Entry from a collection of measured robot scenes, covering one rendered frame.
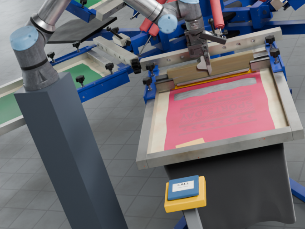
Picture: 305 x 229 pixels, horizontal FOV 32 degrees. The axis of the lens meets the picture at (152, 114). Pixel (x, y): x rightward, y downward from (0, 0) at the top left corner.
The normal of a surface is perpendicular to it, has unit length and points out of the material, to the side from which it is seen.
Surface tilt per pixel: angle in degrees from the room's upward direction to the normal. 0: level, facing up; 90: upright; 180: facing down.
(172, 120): 0
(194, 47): 90
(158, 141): 0
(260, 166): 94
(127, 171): 0
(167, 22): 90
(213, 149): 90
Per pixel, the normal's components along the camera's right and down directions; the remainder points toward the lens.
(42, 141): -0.39, 0.51
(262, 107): -0.26, -0.86
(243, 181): 0.00, 0.47
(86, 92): 0.42, 0.31
